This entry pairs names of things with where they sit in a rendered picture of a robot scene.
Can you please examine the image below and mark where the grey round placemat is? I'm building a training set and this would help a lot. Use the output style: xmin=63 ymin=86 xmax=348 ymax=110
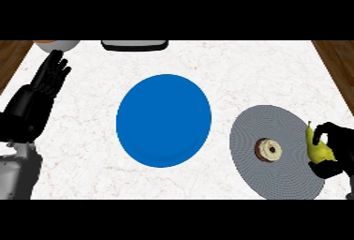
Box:
xmin=228 ymin=104 xmax=326 ymax=201

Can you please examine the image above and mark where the black and grey appliance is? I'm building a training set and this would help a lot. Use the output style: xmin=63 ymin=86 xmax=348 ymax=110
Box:
xmin=98 ymin=39 xmax=169 ymax=53

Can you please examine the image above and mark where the blue plate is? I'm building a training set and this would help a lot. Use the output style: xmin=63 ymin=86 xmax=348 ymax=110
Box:
xmin=115 ymin=73 xmax=212 ymax=169

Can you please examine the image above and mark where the frosted donut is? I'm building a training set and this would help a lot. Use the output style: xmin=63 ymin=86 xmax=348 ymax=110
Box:
xmin=253 ymin=137 xmax=283 ymax=163

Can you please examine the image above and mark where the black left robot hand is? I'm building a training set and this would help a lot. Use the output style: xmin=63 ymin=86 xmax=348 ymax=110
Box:
xmin=0 ymin=49 xmax=73 ymax=143

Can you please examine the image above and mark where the white bowl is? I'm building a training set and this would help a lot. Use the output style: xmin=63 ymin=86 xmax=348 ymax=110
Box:
xmin=34 ymin=39 xmax=81 ymax=53

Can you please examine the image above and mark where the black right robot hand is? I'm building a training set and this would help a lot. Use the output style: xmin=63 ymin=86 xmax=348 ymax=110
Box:
xmin=306 ymin=121 xmax=354 ymax=180

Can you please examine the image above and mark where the yellow-green pear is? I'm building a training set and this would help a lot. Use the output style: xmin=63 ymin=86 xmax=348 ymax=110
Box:
xmin=304 ymin=120 xmax=339 ymax=165

